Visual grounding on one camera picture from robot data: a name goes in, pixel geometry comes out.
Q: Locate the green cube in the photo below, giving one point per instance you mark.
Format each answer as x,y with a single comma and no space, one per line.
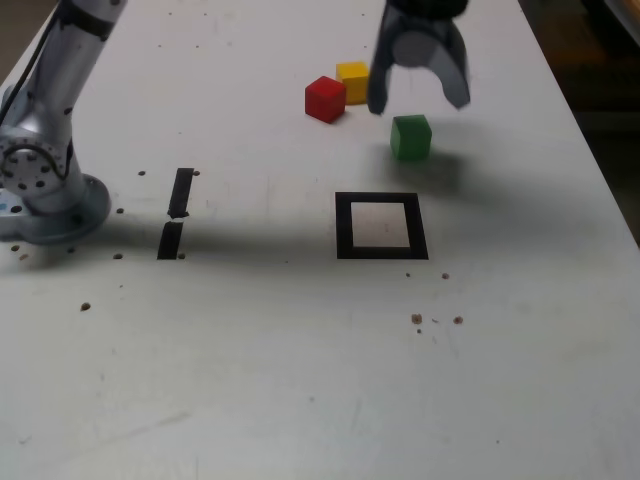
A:
411,139

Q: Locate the black tape square outline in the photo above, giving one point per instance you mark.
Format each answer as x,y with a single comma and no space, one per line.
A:
344,225

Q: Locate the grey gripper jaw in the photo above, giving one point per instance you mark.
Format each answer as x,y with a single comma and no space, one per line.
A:
452,65

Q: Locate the black tape strip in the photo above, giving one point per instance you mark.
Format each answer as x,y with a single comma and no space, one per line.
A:
181,190

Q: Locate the red cube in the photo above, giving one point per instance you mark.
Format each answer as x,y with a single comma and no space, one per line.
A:
325,100

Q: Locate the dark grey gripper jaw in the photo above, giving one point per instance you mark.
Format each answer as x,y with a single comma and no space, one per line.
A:
380,75

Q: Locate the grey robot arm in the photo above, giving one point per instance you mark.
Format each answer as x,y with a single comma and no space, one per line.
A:
55,100

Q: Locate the yellow cube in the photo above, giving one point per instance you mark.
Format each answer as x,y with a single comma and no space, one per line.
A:
356,82

